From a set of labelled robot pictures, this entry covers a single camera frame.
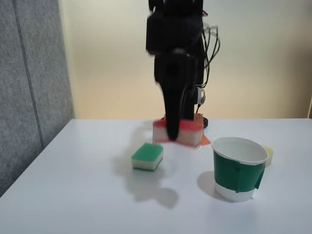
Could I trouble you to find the grey felt partition panel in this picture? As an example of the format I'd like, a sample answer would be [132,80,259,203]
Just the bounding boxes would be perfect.
[0,0,75,198]

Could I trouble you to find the green and white sponge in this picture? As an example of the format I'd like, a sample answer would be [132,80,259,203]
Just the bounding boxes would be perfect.
[131,142,164,173]

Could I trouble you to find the white cup with green tape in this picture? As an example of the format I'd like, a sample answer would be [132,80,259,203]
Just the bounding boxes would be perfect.
[211,136,269,203]

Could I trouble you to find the yellow sponge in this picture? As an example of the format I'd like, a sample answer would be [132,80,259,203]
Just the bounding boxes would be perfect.
[262,145,274,168]

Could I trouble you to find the small white circuit board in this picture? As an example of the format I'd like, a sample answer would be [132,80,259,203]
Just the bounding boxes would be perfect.
[196,87,206,106]

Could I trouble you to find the black cable bundle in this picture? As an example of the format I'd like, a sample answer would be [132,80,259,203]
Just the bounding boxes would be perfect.
[201,11,222,89]

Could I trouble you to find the orange tape strip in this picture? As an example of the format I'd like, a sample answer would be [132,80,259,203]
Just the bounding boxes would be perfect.
[194,113,212,147]

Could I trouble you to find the red and white sponge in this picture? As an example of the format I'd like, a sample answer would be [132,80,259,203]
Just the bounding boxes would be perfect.
[152,117,204,150]

